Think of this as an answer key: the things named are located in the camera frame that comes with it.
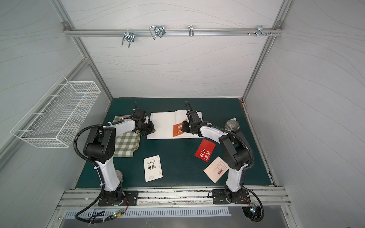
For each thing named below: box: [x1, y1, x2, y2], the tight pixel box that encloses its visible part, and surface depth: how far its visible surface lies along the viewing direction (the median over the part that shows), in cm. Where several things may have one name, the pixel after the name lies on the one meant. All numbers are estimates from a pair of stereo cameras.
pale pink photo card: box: [202, 155, 230, 184], surface depth 86 cm
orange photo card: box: [172, 118, 188, 138], surface depth 100 cm
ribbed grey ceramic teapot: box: [224, 117, 241, 132], surface depth 102 cm
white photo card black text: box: [143, 154, 164, 183], surface depth 86 cm
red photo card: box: [194, 138, 216, 163], surface depth 92 cm
